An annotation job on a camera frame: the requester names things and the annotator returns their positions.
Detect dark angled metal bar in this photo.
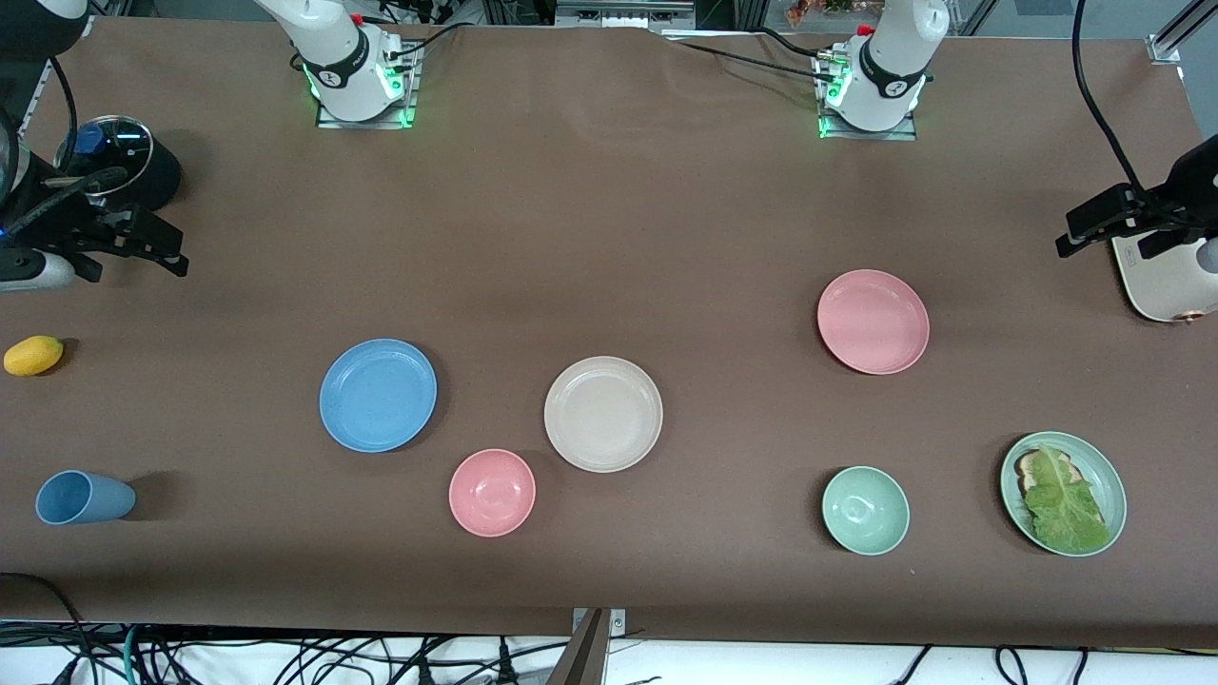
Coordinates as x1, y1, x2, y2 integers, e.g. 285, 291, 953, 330
544, 609, 611, 685

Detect beige rounded board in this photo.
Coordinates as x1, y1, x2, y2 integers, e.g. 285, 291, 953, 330
1111, 233, 1218, 325

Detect red orange plastic items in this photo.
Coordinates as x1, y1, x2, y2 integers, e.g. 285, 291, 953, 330
784, 0, 888, 27

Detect yellow lemon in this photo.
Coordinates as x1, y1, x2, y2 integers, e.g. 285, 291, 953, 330
3, 335, 65, 378

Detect green oval plate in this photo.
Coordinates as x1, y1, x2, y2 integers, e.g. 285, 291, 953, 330
999, 431, 1129, 558

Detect black floor cable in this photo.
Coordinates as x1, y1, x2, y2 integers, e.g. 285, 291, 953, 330
0, 571, 96, 685

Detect grey metal bracket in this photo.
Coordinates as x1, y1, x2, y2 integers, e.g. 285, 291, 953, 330
571, 607, 627, 638

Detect small green bowl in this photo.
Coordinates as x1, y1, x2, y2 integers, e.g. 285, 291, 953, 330
821, 465, 911, 557

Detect black pot blue handle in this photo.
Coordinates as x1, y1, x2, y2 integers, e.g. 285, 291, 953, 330
57, 124, 183, 216

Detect glass lid blue knob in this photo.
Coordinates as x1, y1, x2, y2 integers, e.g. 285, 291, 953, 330
54, 115, 154, 198

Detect aluminium corner profile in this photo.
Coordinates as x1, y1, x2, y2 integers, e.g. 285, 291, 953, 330
1146, 0, 1218, 66

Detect pink plate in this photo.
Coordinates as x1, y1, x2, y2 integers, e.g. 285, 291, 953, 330
816, 268, 931, 376

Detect blue cup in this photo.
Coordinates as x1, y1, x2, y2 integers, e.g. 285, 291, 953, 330
35, 470, 137, 526

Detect small pink bowl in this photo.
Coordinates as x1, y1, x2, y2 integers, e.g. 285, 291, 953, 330
448, 448, 537, 538

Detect toasted bread slice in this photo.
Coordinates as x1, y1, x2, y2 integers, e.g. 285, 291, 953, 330
1013, 450, 1081, 496

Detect black base power cable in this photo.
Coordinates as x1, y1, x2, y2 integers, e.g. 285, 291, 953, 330
664, 27, 843, 85
383, 19, 477, 66

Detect blue plate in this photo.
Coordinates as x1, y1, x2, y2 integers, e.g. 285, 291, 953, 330
319, 338, 439, 454

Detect beige plate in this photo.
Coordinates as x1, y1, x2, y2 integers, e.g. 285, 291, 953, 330
543, 355, 664, 474

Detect brown table cover sheet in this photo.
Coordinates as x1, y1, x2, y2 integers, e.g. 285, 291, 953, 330
0, 15, 1218, 650

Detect green lettuce leaf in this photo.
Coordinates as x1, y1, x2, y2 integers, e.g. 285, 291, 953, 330
1023, 444, 1112, 555

